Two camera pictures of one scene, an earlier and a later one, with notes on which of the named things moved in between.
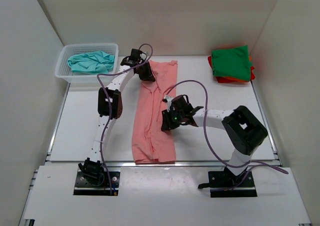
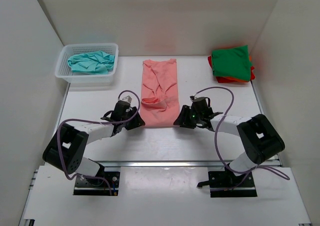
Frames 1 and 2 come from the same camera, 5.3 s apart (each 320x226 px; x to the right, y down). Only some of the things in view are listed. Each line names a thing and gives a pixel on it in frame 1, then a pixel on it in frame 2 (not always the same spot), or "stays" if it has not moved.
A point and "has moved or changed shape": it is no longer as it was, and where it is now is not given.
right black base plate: x=225 y=184 stays
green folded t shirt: x=232 y=63 stays
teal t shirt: x=96 y=62 stays
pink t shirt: x=151 y=144 has moved or changed shape
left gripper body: x=144 y=73 -> x=133 y=122
